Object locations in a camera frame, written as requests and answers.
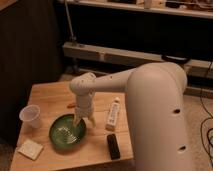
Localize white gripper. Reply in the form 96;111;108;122
73;94;96;127

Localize green ceramic bowl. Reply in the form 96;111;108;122
49;114;87;150

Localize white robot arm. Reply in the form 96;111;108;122
70;62;194;171

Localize small orange object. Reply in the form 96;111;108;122
67;104;76;108

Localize white tube with cap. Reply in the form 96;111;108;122
105;97;120;131

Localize wooden table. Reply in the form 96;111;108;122
10;82;134;171

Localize black rectangular remote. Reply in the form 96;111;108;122
107;134;120;160

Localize clear plastic cup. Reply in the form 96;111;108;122
19;105;42;128

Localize white square sponge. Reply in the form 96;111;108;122
18;139;43;160

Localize metal pole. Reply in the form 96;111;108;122
64;0;76;44

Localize black object on beam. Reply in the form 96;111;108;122
161;55;191;64

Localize grey metal shelf beam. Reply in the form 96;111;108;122
63;42;210;76

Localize upper wooden shelf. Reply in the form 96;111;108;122
57;0;213;19

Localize black cables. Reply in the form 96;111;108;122
198;61;213;168

